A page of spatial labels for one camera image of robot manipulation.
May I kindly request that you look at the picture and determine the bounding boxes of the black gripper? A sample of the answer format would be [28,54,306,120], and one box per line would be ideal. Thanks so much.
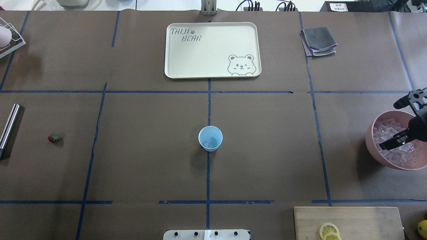
[379,114,427,150]

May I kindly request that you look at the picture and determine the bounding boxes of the light blue cup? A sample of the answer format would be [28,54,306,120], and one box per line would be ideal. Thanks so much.
[198,126,223,152]

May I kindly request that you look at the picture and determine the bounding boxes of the clear ice cube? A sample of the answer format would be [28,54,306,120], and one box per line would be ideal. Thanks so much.
[203,141,215,149]

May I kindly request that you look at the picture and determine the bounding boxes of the pink bowl of ice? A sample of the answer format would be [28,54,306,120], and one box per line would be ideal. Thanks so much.
[365,110,427,171]

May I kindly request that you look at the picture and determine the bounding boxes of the white cup rack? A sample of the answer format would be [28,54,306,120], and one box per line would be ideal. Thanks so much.
[0,18,26,59]

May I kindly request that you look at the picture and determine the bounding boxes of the pink cup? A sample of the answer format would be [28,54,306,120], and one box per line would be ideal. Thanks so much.
[0,26,12,48]

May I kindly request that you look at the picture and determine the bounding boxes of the yellow lemon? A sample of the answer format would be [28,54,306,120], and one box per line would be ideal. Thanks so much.
[417,220,427,240]

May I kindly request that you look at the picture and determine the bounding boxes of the wooden cutting board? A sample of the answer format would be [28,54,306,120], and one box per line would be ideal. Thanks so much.
[293,206,405,240]

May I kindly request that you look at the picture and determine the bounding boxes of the lemon slices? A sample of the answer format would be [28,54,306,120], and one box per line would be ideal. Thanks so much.
[319,222,342,240]

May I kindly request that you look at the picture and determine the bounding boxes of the grey folded cloth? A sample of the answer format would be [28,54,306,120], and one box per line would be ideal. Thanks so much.
[300,26,337,57]

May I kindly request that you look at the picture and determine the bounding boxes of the cream bear tray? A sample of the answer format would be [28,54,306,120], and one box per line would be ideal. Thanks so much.
[164,22,262,79]

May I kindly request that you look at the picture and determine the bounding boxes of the red strawberry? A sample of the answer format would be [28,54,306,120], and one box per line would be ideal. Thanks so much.
[47,133,62,143]

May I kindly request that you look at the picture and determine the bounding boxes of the steel muddler black tip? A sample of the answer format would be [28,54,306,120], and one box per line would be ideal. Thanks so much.
[0,104,21,160]

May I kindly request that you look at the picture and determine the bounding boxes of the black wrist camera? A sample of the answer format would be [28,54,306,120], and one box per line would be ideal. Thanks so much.
[393,88,427,117]

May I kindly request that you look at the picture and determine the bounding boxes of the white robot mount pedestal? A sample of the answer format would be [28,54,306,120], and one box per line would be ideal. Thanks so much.
[163,229,251,240]

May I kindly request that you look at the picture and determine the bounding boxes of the aluminium frame post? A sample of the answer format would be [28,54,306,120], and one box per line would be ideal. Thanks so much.
[201,0,218,16]

